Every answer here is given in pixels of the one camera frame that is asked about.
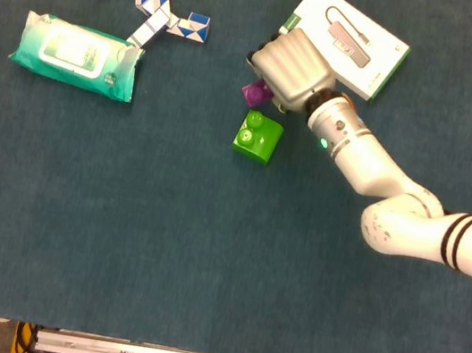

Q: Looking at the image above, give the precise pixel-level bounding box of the green building block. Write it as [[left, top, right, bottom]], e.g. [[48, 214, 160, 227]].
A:
[[229, 106, 288, 169]]

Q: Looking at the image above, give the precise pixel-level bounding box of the purple small building block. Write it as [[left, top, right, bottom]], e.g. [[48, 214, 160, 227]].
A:
[[238, 75, 276, 112]]

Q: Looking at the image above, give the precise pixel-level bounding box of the teal table cloth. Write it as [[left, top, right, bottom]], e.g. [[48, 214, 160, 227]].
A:
[[0, 0, 472, 353]]

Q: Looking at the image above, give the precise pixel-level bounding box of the green wet wipes pack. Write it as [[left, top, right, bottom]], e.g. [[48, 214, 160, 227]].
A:
[[4, 7, 149, 105]]

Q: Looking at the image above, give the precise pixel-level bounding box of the blue white snake puzzle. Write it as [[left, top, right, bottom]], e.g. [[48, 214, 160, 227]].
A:
[[122, 0, 215, 60]]

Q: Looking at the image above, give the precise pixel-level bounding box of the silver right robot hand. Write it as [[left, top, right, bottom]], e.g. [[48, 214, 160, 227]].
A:
[[238, 19, 345, 122]]

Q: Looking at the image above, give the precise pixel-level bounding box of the white green adapter box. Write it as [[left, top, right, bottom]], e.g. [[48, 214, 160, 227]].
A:
[[268, 0, 419, 109]]

